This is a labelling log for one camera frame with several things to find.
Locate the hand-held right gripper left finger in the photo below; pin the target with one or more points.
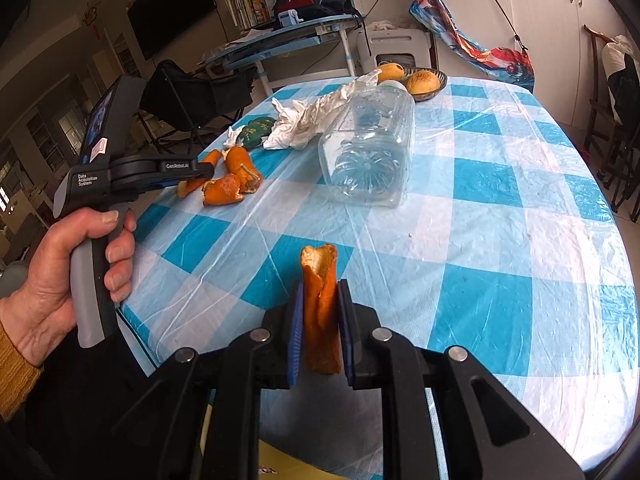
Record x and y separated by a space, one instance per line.
296 340

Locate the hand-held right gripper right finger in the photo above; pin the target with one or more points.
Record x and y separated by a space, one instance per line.
345 330

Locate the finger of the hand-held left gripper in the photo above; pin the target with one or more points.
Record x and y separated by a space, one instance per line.
165 172

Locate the orange peel piece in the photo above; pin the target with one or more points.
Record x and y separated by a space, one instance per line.
214 157
240 162
223 191
184 189

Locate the curled orange peel strip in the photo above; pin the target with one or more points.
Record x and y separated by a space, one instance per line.
320 310

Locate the green knitted coaster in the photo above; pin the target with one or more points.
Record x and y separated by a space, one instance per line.
254 132

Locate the yellow plastic basin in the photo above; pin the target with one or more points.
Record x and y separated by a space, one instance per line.
285 462

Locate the person's left forearm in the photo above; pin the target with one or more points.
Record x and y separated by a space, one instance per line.
15 375

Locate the person's left hand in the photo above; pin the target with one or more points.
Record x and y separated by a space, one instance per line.
40 300

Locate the small crumpled white tissue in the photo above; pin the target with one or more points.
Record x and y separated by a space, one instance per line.
232 136

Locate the black folding chair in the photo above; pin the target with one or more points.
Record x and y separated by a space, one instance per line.
190 95

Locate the person's dark clothing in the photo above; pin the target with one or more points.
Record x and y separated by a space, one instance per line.
75 410

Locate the large crumpled white tissue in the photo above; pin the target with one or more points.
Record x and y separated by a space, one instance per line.
300 120

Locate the blue checked plastic tablecloth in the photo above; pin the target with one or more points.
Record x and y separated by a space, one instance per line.
480 240

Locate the black television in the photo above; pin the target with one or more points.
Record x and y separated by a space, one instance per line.
170 5

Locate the clear plastic jar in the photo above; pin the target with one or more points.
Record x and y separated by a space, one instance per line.
370 160

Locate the blue study desk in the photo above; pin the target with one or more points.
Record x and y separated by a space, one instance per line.
280 42

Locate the row of books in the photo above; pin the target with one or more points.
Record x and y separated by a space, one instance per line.
250 7

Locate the small blue pencil sharpener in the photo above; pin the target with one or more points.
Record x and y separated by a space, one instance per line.
290 18

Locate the yellow mango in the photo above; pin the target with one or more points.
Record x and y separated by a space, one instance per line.
425 82
391 71

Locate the white plastic stool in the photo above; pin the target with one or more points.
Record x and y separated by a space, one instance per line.
395 42

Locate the colourful printed bag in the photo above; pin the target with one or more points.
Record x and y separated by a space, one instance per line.
465 45

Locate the dark wooden chair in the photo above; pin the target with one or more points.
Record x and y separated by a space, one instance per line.
607 125

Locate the white cabinet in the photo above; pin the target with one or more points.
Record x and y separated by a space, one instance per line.
550 20

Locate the red wall ornament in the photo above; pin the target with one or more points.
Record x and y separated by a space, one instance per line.
91 15

